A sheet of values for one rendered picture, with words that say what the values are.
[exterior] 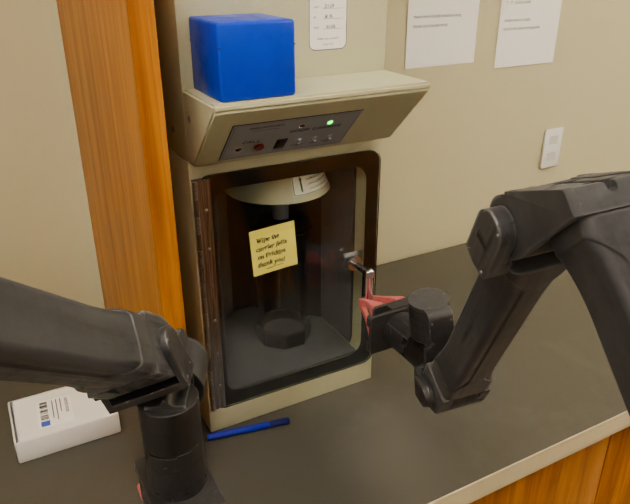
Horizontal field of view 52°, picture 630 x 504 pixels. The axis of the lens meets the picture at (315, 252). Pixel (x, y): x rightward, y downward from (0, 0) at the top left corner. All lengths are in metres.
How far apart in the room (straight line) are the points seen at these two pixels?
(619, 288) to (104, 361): 0.37
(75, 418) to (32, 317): 0.73
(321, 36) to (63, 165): 0.60
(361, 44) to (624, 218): 0.59
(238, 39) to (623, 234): 0.48
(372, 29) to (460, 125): 0.78
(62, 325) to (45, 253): 0.92
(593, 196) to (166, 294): 0.56
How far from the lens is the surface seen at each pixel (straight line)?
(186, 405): 0.62
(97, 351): 0.50
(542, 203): 0.51
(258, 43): 0.80
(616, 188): 0.50
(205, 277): 0.97
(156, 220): 0.82
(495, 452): 1.13
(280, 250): 1.00
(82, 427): 1.15
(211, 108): 0.79
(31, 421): 1.18
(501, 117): 1.83
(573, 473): 1.34
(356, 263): 1.07
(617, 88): 2.16
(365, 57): 1.00
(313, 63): 0.96
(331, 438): 1.12
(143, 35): 0.77
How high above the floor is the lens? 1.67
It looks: 25 degrees down
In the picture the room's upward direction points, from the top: straight up
